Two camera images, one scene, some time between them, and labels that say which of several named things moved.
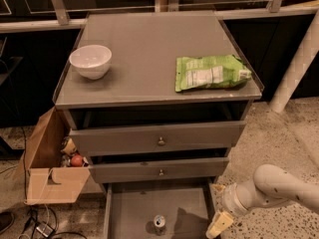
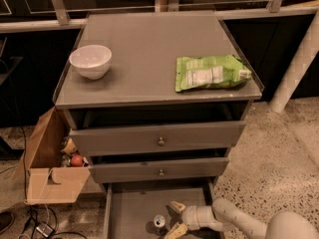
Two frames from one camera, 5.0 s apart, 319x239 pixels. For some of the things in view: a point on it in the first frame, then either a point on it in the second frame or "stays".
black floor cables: x=42 y=223 stays
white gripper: x=229 y=199 → x=191 y=217
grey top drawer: x=158 y=137 stays
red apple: x=77 y=160 stays
